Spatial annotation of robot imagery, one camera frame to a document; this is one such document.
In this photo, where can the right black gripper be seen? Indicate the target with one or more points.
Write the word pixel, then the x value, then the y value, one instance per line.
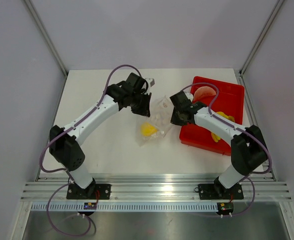
pixel 174 120

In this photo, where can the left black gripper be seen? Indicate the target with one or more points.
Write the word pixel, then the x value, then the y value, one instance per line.
pixel 144 110

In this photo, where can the yellow pear toy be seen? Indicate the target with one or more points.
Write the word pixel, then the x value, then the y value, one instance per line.
pixel 147 129

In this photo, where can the clear zip top bag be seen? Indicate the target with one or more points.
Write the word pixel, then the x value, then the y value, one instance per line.
pixel 161 110

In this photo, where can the watermelon slice toy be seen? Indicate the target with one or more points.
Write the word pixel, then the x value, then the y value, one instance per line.
pixel 203 92

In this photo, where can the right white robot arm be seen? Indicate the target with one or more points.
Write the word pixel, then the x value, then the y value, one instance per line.
pixel 248 147

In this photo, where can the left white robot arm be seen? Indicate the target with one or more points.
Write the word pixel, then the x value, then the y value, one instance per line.
pixel 66 142

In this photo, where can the red plastic tray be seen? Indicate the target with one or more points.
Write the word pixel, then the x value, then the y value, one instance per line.
pixel 230 101

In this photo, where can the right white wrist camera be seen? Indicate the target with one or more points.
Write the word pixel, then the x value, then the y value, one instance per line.
pixel 189 96

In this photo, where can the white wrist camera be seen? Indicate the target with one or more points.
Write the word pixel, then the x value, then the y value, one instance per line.
pixel 150 81
pixel 189 96

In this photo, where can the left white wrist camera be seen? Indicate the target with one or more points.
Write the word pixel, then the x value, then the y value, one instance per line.
pixel 150 81

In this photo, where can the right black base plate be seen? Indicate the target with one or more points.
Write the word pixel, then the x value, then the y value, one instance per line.
pixel 207 191

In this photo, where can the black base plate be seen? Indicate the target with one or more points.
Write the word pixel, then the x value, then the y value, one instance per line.
pixel 101 191
pixel 207 191

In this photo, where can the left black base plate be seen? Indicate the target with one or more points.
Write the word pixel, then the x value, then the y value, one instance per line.
pixel 101 191

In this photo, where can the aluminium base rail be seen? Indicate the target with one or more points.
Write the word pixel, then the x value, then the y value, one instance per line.
pixel 159 187

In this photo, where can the right aluminium frame post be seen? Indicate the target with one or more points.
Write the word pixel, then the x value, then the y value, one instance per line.
pixel 262 35

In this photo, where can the aluminium frame post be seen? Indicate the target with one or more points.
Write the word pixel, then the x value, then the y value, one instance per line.
pixel 31 9
pixel 262 35

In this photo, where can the white slotted cable duct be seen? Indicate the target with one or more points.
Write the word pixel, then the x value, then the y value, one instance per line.
pixel 201 207

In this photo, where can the left aluminium frame post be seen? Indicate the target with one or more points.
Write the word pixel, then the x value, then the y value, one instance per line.
pixel 31 9

